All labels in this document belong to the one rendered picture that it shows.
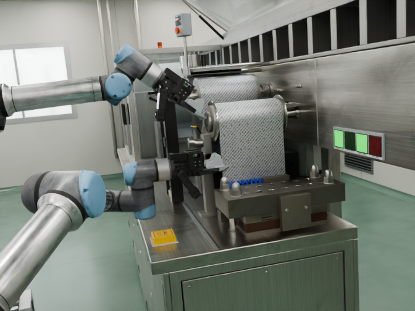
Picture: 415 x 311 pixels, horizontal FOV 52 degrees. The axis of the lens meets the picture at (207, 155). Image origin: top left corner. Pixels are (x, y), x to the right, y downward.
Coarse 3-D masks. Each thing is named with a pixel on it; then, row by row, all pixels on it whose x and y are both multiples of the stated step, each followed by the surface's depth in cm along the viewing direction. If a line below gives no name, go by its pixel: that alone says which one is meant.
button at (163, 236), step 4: (152, 232) 139; (156, 232) 138; (160, 232) 138; (164, 232) 138; (168, 232) 137; (172, 232) 137; (152, 236) 136; (156, 236) 134; (160, 236) 134; (164, 236) 134; (168, 236) 134; (172, 236) 134; (156, 240) 133; (160, 240) 133; (164, 240) 134; (168, 240) 134; (172, 240) 134; (156, 244) 133
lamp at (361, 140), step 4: (356, 136) 122; (360, 136) 120; (364, 136) 118; (356, 140) 122; (360, 140) 120; (364, 140) 118; (360, 144) 121; (364, 144) 119; (360, 148) 121; (364, 148) 119
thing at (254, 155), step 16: (224, 144) 148; (240, 144) 149; (256, 144) 151; (272, 144) 152; (224, 160) 149; (240, 160) 150; (256, 160) 152; (272, 160) 153; (240, 176) 151; (256, 176) 152
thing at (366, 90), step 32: (288, 64) 161; (320, 64) 139; (352, 64) 121; (384, 64) 108; (288, 96) 165; (320, 96) 141; (352, 96) 123; (384, 96) 109; (288, 128) 168; (320, 128) 144; (352, 128) 125; (384, 128) 111; (384, 160) 112
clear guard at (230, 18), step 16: (192, 0) 226; (208, 0) 212; (224, 0) 199; (240, 0) 188; (256, 0) 178; (272, 0) 169; (288, 0) 161; (224, 16) 220; (240, 16) 207; (256, 16) 195
